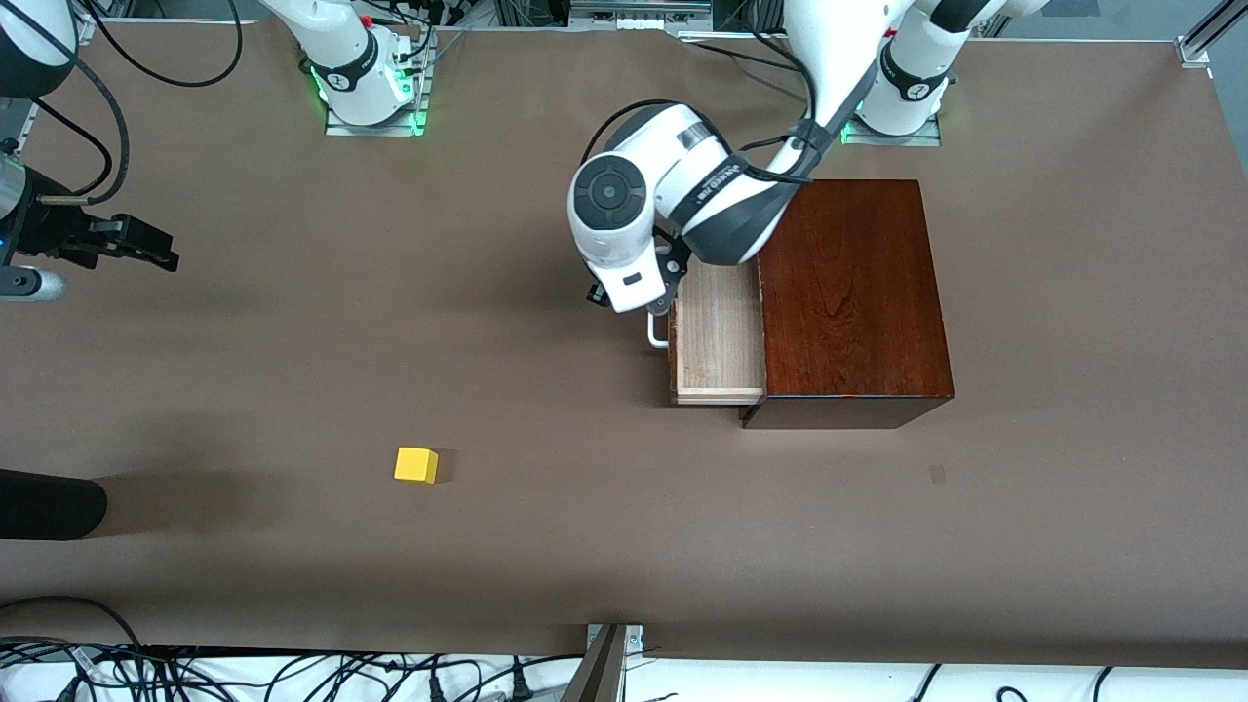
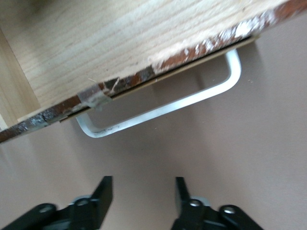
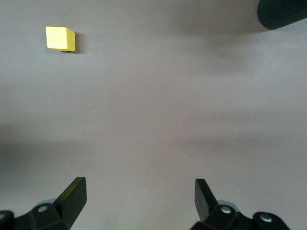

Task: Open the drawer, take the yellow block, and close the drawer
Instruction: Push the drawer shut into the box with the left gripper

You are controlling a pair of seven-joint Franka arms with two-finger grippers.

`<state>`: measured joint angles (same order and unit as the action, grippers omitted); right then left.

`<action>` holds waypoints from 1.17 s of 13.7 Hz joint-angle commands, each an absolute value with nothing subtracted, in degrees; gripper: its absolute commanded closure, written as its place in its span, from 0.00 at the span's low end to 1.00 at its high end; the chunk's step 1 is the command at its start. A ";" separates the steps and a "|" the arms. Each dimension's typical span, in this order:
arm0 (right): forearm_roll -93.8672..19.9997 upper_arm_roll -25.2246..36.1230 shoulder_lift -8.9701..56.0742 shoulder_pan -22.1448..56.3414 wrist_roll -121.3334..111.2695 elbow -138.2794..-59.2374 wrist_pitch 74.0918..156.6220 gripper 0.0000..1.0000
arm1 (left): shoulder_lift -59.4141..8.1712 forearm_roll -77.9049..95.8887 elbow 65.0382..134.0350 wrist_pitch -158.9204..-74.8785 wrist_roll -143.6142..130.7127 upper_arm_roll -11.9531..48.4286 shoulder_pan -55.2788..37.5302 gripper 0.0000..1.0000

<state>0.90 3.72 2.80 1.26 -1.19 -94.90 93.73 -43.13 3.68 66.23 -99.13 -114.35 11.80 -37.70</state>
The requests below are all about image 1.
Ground wooden drawer with white handle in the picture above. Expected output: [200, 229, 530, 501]
[647, 255, 768, 408]

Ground yellow block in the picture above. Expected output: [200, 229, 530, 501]
[393, 446, 441, 486]

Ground dark brown wooden cabinet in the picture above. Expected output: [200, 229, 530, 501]
[738, 178, 956, 431]

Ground brown table cover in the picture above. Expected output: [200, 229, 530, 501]
[0, 19, 1248, 670]

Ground black cylinder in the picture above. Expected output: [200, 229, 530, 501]
[0, 468, 109, 542]

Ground aluminium side rail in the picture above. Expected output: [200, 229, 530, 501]
[0, 93, 42, 172]

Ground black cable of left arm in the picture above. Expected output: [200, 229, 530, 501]
[583, 97, 851, 188]

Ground thin black cable of right arm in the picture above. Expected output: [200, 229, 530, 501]
[83, 0, 244, 90]

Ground black base cable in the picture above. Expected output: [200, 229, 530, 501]
[694, 41, 810, 79]

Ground metal base plate of left arm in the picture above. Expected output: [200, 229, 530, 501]
[840, 115, 944, 148]

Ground metal base plate of right arm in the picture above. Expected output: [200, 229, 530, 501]
[325, 54, 432, 137]

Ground metal bracket with grey pole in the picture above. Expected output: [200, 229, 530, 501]
[561, 622, 645, 702]

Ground tangled black floor cables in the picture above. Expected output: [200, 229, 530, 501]
[0, 595, 586, 702]

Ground aluminium frame corner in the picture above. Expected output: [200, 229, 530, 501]
[1177, 0, 1248, 69]

